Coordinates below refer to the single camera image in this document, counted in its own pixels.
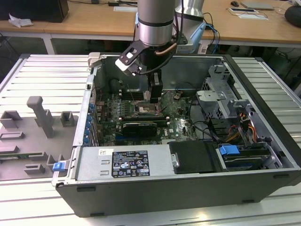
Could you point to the black graphics card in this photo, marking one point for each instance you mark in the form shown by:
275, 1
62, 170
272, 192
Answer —
138, 129

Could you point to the crumpled white paper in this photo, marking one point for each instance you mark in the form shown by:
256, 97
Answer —
20, 21

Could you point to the blue case latch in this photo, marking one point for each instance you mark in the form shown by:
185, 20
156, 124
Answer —
58, 166

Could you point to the CPU socket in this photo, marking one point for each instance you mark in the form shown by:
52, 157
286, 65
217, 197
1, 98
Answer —
142, 110

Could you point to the silver power supply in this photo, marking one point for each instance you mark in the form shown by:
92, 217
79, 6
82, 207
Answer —
94, 162

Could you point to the black RAM slot bank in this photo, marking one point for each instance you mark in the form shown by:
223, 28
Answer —
143, 118
138, 94

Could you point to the silver drive cage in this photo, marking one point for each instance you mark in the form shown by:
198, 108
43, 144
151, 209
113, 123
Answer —
211, 96

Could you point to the grey parts rack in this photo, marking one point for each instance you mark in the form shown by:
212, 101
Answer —
28, 141

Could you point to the silver metal disk bay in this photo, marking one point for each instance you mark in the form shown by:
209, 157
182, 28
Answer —
272, 161

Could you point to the black box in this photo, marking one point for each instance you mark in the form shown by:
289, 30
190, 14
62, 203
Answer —
35, 9

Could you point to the silver square CPU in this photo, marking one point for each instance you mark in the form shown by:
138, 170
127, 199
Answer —
147, 96

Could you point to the black power adapter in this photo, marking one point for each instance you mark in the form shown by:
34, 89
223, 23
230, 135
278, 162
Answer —
112, 3

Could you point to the white flat strip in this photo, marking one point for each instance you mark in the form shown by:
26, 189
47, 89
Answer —
125, 9

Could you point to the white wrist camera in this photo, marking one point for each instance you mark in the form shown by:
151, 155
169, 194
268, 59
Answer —
123, 64

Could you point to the green RAM stick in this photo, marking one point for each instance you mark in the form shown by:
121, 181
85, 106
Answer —
14, 155

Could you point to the green motherboard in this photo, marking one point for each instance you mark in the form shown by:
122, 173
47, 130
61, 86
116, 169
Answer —
181, 128

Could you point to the black round object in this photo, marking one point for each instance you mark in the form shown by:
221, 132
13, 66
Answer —
294, 16

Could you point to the black computer mouse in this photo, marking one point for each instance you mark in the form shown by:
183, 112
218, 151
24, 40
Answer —
234, 3

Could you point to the white flat device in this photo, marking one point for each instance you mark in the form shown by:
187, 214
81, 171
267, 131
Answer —
242, 10

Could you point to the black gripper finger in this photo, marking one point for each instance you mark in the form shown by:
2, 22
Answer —
156, 91

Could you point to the black open PC case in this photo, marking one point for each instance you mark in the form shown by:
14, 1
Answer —
164, 195

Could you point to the hard disk in blue carrier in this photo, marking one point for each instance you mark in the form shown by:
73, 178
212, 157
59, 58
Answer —
228, 150

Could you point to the grey flat laptop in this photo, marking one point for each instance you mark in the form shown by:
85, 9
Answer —
257, 4

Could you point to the black plastic shroud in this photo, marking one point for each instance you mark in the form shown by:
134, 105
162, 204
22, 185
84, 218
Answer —
192, 156

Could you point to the thin metal locking lever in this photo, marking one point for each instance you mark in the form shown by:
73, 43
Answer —
132, 96

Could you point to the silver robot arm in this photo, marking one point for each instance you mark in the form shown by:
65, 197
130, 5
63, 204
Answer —
152, 30

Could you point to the small grey box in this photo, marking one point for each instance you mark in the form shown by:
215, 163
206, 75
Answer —
94, 1

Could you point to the wooden desk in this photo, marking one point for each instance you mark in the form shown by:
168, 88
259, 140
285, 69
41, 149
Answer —
94, 18

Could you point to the white paper sheet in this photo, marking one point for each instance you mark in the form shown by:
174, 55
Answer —
252, 16

